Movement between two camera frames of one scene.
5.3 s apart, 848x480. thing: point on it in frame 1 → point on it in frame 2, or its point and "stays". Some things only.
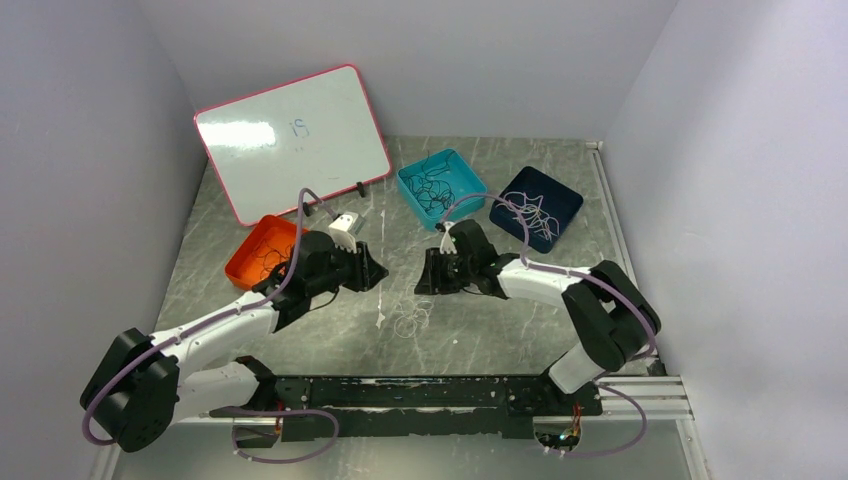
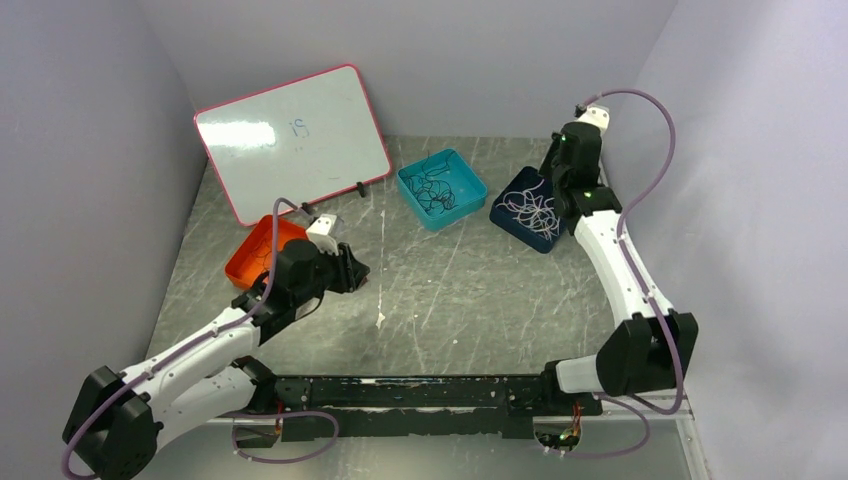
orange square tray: (269, 243) stays
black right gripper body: (447, 272) → (550, 167)
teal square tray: (441, 188) stays
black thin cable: (434, 195) stays
